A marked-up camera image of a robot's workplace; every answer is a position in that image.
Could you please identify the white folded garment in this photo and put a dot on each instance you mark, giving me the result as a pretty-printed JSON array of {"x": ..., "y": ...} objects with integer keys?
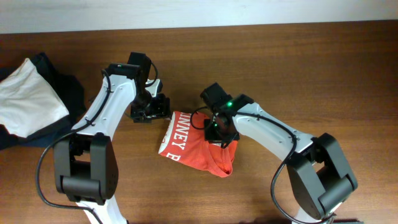
[{"x": 28, "y": 102}]

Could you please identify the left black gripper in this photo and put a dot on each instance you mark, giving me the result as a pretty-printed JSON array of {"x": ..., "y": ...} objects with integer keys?
[{"x": 152, "y": 112}]

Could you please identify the black garment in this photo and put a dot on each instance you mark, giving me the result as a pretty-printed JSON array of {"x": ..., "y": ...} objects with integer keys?
[{"x": 71, "y": 93}]

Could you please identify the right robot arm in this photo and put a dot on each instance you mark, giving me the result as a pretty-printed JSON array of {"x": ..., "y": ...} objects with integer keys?
[{"x": 319, "y": 173}]

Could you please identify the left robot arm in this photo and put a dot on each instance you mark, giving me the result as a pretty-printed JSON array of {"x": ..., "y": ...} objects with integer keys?
[{"x": 86, "y": 169}]

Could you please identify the orange printed t-shirt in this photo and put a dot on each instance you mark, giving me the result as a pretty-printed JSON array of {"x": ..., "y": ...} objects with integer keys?
[{"x": 186, "y": 144}]

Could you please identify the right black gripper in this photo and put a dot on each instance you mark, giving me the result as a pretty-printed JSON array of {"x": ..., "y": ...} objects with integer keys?
[{"x": 218, "y": 134}]

